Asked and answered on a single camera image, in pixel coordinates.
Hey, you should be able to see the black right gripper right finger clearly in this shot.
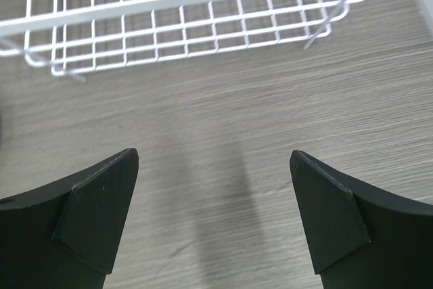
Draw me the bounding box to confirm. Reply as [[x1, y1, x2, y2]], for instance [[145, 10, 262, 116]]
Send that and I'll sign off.
[[290, 150, 432, 288]]

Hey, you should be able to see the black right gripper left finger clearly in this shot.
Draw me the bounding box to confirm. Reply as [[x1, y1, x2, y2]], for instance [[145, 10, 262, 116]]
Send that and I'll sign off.
[[1, 148, 139, 288]]

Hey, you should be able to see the white wire dish rack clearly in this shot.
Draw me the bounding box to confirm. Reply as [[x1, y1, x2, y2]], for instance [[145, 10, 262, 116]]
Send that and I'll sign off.
[[1, 0, 365, 81]]

